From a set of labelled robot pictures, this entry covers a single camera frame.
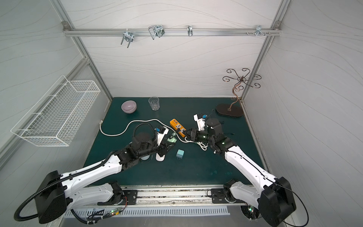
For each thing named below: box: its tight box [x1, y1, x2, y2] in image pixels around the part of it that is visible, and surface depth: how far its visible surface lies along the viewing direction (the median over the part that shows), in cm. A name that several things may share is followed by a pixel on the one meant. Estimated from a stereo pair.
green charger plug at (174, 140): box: [166, 137, 178, 143], surface depth 74 cm
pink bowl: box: [121, 100, 138, 114], surface depth 112 cm
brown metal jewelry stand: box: [215, 68, 262, 118], surface depth 110 cm
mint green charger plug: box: [175, 148, 185, 161], surface depth 90 cm
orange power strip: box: [169, 118, 187, 138], surface depth 103 cm
